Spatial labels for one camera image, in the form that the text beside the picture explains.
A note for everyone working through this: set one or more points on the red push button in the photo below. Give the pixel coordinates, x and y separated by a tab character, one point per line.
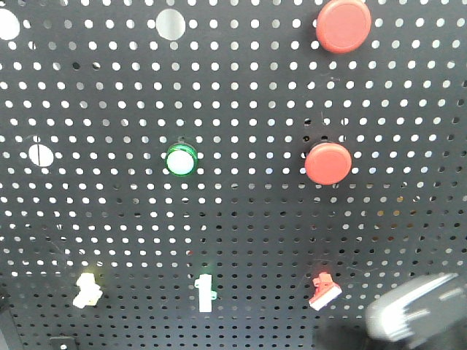
343	25
328	163

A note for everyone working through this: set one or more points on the yellow selector switch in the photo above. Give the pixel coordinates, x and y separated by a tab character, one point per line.
90	292

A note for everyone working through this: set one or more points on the lower red push button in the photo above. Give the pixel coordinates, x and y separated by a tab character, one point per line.
328	163

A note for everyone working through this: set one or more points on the upper red push button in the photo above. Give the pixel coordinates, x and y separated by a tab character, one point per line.
343	25

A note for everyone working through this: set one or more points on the black white robot gripper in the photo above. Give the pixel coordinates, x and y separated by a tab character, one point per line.
417	310

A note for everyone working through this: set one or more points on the green indicator light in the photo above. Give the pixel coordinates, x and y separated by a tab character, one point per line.
181	159

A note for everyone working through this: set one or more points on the black perforated pegboard panel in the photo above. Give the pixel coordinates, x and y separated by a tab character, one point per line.
93	93

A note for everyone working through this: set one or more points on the red selector switch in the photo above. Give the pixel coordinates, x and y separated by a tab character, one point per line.
325	290

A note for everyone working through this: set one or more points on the green-white selector switch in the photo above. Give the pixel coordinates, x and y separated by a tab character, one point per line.
206	294

